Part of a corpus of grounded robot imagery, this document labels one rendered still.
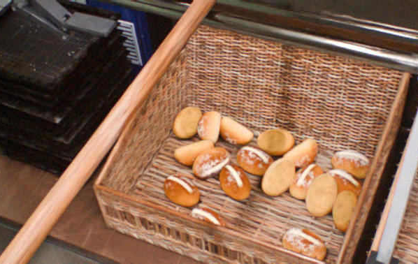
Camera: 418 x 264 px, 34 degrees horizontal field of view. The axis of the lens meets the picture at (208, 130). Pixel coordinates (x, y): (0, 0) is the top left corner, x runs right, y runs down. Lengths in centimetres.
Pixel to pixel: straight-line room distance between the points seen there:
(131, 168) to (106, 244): 18
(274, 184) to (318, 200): 11
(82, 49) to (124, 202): 35
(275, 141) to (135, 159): 33
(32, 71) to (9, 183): 35
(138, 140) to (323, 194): 44
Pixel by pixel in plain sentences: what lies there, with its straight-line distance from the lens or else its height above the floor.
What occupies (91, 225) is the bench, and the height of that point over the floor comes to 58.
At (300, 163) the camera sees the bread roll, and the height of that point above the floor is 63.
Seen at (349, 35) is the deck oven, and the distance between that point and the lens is 156.
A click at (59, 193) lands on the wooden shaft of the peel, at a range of 88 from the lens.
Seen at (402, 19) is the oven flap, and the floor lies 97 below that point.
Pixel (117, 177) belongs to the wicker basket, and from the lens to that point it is 158.
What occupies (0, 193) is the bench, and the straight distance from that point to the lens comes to 178.
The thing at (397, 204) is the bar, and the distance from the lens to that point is 107.
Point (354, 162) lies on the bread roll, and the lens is 162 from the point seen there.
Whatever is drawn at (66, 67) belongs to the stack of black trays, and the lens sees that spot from 153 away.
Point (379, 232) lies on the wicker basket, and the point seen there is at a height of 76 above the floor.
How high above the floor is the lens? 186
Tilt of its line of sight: 46 degrees down
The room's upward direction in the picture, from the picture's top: 8 degrees counter-clockwise
